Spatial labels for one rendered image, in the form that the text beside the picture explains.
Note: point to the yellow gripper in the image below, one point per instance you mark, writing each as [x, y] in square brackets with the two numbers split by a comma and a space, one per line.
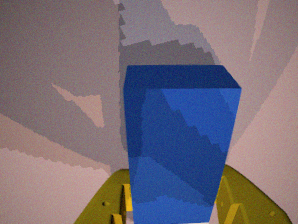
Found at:
[238, 201]

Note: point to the blue and white eraser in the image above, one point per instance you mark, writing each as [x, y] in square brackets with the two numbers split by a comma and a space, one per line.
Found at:
[179, 123]

